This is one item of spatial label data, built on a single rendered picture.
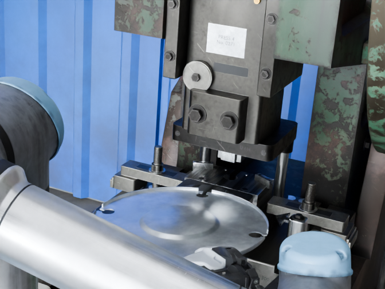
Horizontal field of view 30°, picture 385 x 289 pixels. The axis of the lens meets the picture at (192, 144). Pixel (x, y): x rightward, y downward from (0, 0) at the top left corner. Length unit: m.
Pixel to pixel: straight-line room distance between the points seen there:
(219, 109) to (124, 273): 0.64
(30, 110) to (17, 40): 2.24
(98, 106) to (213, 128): 1.66
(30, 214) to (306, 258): 0.27
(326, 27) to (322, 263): 0.49
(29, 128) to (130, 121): 2.01
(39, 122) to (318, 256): 0.33
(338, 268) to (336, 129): 0.77
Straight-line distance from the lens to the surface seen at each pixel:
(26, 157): 0.79
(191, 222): 1.17
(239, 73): 1.24
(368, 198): 1.57
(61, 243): 0.66
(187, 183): 1.36
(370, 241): 1.58
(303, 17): 1.14
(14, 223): 0.67
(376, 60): 0.88
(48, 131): 0.83
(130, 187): 1.48
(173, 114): 1.70
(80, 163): 2.98
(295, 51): 1.15
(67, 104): 2.96
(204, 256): 1.02
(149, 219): 1.17
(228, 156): 1.36
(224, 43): 1.24
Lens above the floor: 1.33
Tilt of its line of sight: 21 degrees down
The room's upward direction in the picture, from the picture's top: 4 degrees clockwise
